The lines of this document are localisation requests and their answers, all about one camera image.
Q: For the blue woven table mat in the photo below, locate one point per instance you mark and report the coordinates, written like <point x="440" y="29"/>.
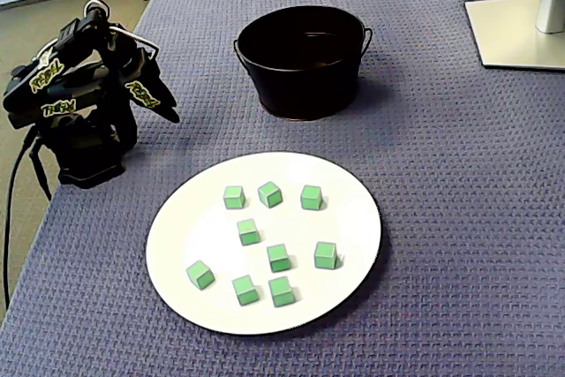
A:
<point x="441" y="218"/>

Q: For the black robot arm with stickers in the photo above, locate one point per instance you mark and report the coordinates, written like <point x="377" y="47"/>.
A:
<point x="88" y="147"/>

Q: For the white round plate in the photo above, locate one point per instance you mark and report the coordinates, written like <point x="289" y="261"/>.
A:
<point x="198" y="227"/>

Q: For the green cube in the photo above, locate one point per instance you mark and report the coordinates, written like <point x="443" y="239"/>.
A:
<point x="278" y="258"/>
<point x="248" y="233"/>
<point x="311" y="198"/>
<point x="326" y="256"/>
<point x="269" y="195"/>
<point x="200" y="275"/>
<point x="233" y="198"/>
<point x="281" y="292"/>
<point x="245" y="291"/>

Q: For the black metal bucket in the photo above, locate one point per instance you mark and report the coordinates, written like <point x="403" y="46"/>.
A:
<point x="304" y="90"/>

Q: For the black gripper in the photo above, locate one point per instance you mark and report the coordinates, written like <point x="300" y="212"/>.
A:
<point x="149" y="86"/>

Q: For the white monitor stand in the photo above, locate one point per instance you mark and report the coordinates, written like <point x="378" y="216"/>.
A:
<point x="507" y="32"/>

